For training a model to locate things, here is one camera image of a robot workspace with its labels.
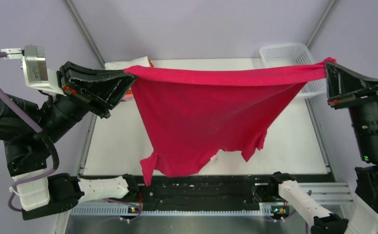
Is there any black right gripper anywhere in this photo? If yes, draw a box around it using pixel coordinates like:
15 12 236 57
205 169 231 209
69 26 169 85
322 59 378 159

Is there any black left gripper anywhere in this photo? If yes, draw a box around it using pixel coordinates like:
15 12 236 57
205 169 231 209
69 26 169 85
34 59 143 142

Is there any crimson red t-shirt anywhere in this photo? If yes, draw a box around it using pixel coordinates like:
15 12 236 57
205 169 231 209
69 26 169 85
124 58 335 186

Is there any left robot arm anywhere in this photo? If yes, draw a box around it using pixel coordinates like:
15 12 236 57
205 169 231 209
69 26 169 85
0 62 139 220

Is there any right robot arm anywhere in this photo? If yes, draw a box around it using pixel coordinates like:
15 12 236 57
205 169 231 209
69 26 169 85
268 62 378 234

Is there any orange folded t-shirt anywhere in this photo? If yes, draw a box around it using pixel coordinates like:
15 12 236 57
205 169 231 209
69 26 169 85
123 57 154 100

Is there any white patterned folded t-shirt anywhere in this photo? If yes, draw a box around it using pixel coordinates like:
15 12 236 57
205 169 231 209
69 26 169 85
104 56 153 70

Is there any white plastic basket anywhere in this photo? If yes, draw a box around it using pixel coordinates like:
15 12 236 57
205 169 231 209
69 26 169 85
259 43 326 99

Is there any aluminium rail frame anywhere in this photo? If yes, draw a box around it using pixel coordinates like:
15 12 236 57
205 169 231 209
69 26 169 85
59 183 354 206

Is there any white slotted cable duct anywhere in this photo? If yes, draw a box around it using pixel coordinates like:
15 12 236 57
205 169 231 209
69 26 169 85
71 205 272 216

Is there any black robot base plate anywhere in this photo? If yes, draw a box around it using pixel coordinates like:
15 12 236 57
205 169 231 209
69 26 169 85
79 175 335 212

